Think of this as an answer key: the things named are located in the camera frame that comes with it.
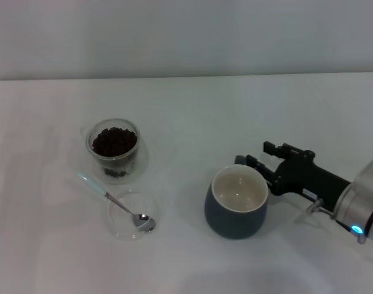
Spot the coffee bean heap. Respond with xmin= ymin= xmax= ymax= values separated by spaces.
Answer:
xmin=92 ymin=126 xmax=138 ymax=157

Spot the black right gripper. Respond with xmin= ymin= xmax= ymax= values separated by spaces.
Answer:
xmin=246 ymin=140 xmax=352 ymax=213

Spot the dark blue ceramic mug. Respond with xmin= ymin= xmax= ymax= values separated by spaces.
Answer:
xmin=203 ymin=155 xmax=270 ymax=241

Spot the double-walled glass cup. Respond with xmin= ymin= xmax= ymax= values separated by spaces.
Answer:
xmin=80 ymin=118 xmax=151 ymax=186

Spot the small clear glass dish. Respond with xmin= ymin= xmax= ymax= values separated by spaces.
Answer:
xmin=106 ymin=189 xmax=160 ymax=242

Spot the blue-handled metal spoon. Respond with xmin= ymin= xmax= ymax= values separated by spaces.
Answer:
xmin=77 ymin=171 xmax=157 ymax=233

